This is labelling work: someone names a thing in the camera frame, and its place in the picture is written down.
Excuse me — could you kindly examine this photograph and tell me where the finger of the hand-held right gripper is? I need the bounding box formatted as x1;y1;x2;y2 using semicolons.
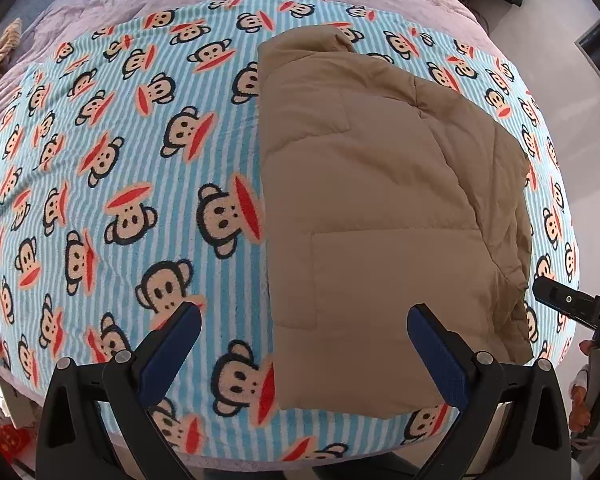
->
532;275;600;330

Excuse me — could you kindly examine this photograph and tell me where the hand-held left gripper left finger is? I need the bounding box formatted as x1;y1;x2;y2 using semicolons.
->
37;303;203;480

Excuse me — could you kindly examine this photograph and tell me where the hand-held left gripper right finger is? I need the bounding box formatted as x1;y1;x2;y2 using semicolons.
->
407;303;573;480

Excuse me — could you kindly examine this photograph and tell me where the tan puffer jacket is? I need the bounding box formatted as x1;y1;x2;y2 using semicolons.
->
256;23;535;421

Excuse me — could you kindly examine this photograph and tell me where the person's right hand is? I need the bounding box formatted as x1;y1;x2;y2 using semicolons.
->
569;339;600;435

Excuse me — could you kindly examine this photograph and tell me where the monkey print striped blanket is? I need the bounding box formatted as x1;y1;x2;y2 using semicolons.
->
0;0;581;462

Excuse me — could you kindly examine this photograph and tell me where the red paper item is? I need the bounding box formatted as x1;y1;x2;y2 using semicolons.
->
0;422;33;457

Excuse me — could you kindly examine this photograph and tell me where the dark flat screen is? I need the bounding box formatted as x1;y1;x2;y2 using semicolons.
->
574;16;600;67

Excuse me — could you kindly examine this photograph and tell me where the lavender bedspread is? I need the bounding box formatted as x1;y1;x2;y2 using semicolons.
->
0;0;486;133

